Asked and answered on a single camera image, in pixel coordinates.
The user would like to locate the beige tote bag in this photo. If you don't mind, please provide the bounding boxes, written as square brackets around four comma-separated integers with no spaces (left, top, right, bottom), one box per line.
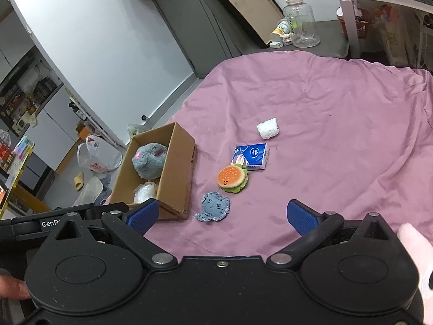
[375,5,411,63]

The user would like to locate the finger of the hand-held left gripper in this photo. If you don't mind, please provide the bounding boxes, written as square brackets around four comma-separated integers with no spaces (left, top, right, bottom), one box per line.
[95,202,131,215]

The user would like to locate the grey door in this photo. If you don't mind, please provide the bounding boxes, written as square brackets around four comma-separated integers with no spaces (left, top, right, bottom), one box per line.
[149,0,242,78]

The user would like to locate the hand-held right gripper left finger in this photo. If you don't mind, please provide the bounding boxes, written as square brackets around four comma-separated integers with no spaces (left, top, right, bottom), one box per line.
[51,199,178,268]

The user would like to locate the clear water jug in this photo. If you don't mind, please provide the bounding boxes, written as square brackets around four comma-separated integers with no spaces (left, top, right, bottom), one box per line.
[282,0,321,48]

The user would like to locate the white plastic bag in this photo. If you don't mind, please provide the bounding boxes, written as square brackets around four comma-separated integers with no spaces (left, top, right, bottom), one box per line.
[77,135,123,173]

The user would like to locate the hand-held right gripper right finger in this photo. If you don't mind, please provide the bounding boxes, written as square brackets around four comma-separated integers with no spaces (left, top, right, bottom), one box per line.
[267,200,395,268]

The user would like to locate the grey plastic bag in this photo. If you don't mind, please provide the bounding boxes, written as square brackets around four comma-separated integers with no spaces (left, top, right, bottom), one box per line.
[127,123,149,143]

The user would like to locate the stack of colourful books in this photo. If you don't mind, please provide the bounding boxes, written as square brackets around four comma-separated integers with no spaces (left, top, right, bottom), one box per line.
[14,135,35,163]

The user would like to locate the black-edged flat cardboard tray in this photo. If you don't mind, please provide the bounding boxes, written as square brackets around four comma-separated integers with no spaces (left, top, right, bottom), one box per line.
[203,0,285,48]

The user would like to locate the white flat tray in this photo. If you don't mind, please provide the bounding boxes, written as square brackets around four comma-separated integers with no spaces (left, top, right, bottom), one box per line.
[74,176,104,207]

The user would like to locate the white-framed black desk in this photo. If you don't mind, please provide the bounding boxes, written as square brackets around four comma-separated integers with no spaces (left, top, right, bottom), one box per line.
[335,0,433,65]

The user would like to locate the pink bed sheet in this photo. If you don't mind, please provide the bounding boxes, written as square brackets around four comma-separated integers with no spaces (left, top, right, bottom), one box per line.
[101,50,433,261]

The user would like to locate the blue tissue pack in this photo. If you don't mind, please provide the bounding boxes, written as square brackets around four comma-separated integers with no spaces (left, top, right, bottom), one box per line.
[231,143,270,170]

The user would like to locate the pink plush toy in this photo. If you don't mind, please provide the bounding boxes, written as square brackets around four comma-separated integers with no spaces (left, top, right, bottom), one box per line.
[396,223,433,325]

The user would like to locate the person's left hand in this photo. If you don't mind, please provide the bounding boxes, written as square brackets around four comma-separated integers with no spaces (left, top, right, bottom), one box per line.
[0,275,32,300]

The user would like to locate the white tissue ball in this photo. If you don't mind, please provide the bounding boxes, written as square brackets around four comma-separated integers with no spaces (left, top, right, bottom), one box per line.
[256,117,281,140]

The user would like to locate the brown cardboard box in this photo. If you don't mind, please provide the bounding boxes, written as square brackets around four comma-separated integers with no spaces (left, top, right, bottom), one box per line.
[110,122,197,220]

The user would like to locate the red storage basket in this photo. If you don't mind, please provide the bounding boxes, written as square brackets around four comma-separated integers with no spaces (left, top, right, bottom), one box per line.
[336,7,369,41]

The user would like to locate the burger plush toy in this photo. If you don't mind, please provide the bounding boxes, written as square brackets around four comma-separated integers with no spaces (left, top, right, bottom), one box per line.
[217,163,249,194]

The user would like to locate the orange cardboard box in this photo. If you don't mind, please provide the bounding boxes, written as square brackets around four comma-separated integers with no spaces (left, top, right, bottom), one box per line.
[75,122,95,143]

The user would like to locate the blue denim elephant plush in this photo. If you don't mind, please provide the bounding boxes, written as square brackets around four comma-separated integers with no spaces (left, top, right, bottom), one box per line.
[194,191,231,223]

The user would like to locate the yellow table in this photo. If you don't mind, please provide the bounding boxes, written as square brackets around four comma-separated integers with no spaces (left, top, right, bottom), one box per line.
[0,142,51,220]

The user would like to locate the grey plush toy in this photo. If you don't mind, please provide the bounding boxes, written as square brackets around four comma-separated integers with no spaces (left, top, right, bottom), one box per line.
[132,143,169,180]

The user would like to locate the small yellow-green bottle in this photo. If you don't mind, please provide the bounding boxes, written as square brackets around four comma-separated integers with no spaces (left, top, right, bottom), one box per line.
[270,18,291,43]

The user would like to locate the white metal rack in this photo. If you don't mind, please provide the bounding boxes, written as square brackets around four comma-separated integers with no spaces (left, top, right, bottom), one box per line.
[64,86,129,150]

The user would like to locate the white kitchen cabinet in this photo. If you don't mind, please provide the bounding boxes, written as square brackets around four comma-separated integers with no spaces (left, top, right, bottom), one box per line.
[20,84,85,177]

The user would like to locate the clear bag of white stuffing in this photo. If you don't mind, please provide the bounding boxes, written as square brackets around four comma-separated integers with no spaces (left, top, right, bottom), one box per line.
[133,182,158,204]

